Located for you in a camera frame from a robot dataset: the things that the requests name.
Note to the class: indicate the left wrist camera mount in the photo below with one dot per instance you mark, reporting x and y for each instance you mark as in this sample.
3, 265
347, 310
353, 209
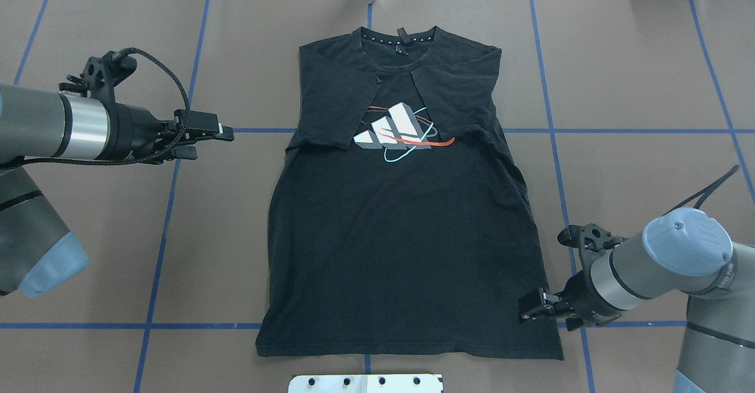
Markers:
100, 76

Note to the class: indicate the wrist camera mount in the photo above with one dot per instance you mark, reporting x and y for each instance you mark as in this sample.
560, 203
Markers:
100, 76
591, 241

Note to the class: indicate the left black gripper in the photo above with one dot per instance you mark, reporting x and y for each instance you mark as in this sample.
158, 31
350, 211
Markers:
131, 128

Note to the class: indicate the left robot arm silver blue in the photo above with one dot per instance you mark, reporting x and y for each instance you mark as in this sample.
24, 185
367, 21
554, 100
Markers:
39, 250

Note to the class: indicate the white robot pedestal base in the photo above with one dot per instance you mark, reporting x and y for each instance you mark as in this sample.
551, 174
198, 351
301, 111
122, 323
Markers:
367, 383

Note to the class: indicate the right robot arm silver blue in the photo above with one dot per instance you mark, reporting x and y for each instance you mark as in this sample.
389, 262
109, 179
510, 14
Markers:
684, 250

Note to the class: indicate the black t-shirt with logo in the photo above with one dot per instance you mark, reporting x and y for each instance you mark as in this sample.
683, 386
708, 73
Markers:
400, 223

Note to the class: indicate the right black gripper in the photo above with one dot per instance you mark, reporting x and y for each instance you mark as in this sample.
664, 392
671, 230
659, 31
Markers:
579, 300

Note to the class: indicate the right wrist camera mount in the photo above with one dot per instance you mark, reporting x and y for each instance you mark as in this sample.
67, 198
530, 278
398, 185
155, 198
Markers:
591, 241

